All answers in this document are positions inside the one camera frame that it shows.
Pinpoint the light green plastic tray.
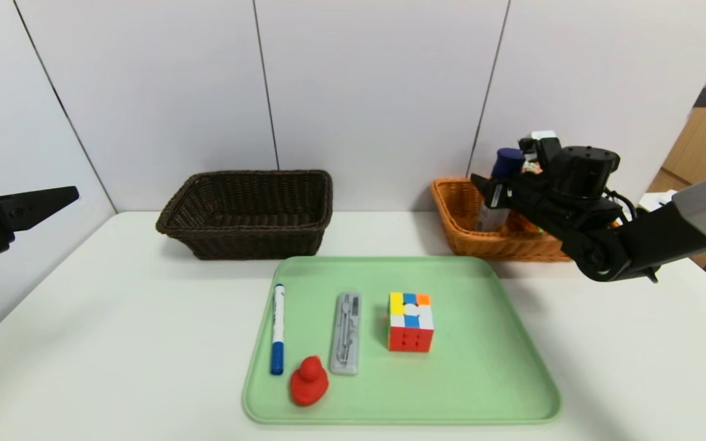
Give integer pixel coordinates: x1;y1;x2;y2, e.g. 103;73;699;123
242;255;562;424

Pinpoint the orange wicker basket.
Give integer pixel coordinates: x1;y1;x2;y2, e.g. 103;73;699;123
431;178;623;263

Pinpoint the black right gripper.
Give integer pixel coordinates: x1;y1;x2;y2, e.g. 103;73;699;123
470;173;561;234

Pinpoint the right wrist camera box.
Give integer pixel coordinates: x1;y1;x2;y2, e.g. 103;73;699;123
518;130;562;167

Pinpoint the red rubber duck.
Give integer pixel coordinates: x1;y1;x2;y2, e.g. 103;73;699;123
290;354;330;405

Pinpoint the dark brown wicker basket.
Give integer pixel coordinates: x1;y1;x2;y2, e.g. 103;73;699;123
156;170;334;261

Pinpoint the white blue marker pen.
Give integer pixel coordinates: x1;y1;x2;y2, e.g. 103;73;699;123
271;283;286;375

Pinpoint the blue capped white bottle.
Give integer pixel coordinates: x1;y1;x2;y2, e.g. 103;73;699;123
476;148;525;232

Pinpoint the multicolour puzzle cube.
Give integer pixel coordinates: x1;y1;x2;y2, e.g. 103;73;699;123
387;292;435;353

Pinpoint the white side table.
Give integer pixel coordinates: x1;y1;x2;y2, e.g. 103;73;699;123
637;190;706;270

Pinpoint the grey clear compass case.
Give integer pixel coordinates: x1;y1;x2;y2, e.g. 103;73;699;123
329;293;362;375

